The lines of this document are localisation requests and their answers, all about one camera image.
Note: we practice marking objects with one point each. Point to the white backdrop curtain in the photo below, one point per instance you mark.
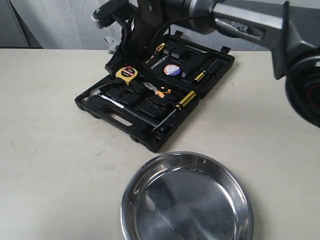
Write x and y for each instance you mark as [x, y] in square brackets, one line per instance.
[67, 24]

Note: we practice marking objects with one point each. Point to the black plastic tool case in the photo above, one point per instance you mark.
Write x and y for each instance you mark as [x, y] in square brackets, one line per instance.
[192, 59]

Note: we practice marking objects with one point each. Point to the dark vertical post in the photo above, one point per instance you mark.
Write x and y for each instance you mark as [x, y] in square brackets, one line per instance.
[30, 40]

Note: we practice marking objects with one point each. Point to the round stainless steel tray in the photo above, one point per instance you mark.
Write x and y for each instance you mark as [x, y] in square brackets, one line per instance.
[185, 195]

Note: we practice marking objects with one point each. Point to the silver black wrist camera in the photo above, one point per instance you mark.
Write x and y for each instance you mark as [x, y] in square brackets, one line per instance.
[103, 15]

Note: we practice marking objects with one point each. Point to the yellow black utility knife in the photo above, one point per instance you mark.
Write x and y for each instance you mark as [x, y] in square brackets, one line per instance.
[157, 51]

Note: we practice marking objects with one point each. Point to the electrical tape roll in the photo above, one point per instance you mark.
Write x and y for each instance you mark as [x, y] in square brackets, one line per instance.
[172, 70]

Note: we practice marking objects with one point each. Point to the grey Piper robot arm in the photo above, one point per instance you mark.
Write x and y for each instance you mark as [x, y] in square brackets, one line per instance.
[291, 33]

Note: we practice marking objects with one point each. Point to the silver adjustable wrench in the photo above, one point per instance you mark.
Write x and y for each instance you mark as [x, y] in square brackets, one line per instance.
[112, 44]

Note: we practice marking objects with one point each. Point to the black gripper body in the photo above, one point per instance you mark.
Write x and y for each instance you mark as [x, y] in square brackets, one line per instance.
[142, 25]

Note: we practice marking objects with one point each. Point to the yellow tape measure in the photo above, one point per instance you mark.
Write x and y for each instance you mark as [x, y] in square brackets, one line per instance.
[127, 74]

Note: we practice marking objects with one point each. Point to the orange handled pliers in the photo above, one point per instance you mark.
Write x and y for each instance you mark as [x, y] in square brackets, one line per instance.
[162, 92]

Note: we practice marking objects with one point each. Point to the yellow black large screwdriver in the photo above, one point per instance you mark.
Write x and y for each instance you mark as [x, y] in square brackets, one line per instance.
[178, 107]

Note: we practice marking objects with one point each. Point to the steel claw hammer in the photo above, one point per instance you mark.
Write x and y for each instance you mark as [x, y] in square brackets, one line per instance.
[96, 92]

